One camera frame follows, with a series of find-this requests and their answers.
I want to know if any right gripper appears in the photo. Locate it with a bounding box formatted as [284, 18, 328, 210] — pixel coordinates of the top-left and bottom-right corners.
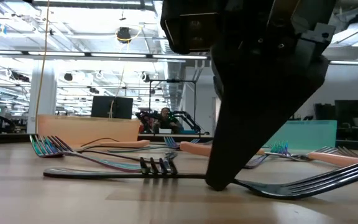
[205, 0, 338, 191]

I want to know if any iridescent blue fork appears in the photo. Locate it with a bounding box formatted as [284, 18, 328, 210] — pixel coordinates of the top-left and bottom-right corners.
[107, 136, 180, 154]
[29, 134, 142, 174]
[243, 141, 289, 170]

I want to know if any dark metal spoon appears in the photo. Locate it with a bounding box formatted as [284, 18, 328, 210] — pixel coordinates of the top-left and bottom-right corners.
[43, 161, 358, 200]

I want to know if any black monitor on arm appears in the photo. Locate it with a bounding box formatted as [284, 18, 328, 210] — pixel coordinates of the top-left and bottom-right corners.
[334, 99, 358, 135]

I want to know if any teal plastic bin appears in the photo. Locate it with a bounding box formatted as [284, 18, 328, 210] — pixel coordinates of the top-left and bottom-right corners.
[261, 119, 337, 151]

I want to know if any person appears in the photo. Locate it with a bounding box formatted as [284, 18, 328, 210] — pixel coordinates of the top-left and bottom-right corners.
[154, 107, 180, 134]

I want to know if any black monitor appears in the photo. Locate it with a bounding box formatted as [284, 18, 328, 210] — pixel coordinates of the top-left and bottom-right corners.
[91, 95, 115, 119]
[113, 96, 134, 120]

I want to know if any long ceiling light bar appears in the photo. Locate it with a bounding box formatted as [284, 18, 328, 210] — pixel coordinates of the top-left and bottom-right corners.
[0, 49, 209, 60]

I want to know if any black ceiling device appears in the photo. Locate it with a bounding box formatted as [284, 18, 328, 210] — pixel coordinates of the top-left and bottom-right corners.
[116, 27, 132, 44]

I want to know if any orange plastic bin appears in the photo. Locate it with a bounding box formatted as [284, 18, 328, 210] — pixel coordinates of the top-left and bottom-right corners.
[37, 114, 141, 146]

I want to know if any white pillar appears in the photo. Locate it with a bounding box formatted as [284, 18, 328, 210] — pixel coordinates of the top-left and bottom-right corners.
[26, 60, 58, 134]

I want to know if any silver ventilation duct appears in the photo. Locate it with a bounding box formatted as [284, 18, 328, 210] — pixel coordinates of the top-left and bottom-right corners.
[166, 55, 188, 113]

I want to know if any black metal frame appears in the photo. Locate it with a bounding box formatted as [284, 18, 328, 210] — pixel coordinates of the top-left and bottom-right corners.
[149, 79, 198, 134]

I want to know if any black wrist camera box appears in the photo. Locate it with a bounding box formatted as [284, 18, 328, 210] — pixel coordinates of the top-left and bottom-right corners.
[160, 0, 220, 55]

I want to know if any yellow hanging cable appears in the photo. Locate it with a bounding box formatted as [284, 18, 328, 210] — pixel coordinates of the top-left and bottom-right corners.
[34, 0, 51, 134]

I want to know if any black table frame rail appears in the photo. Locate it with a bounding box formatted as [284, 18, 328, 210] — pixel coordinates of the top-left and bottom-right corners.
[0, 133, 358, 152]

